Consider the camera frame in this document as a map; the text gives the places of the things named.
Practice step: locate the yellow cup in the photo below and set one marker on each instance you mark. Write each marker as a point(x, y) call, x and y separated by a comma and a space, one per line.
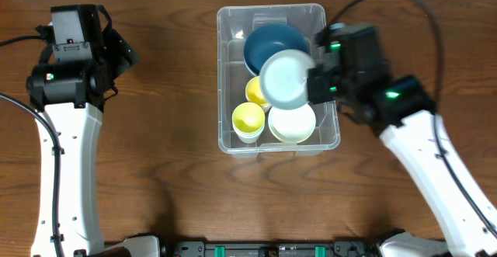
point(248, 117)
point(253, 92)

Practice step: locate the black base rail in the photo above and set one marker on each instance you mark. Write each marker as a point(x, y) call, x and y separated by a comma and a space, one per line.
point(231, 249)

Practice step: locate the grey small bowl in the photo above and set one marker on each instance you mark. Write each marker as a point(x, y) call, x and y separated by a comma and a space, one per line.
point(283, 79)

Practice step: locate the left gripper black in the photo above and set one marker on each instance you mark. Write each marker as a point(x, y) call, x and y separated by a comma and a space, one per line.
point(123, 52)

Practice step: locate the dark blue bowl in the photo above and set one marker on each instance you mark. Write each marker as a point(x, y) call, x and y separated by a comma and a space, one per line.
point(268, 40)

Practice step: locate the white small bowl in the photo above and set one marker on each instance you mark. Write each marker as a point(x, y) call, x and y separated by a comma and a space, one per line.
point(292, 126)

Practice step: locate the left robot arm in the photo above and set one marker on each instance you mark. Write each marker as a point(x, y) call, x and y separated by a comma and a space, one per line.
point(67, 90)

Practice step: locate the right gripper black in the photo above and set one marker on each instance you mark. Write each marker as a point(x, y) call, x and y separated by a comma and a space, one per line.
point(321, 95)

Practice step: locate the light blue cup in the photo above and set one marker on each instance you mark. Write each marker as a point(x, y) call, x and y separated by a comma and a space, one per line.
point(248, 134)

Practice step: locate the clear plastic storage bin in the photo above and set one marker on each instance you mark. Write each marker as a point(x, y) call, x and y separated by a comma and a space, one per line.
point(234, 25)

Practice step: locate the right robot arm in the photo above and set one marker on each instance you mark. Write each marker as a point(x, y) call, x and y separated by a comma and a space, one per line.
point(403, 116)

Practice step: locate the white plastic cup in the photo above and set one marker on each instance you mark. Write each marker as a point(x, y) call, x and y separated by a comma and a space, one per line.
point(250, 140)

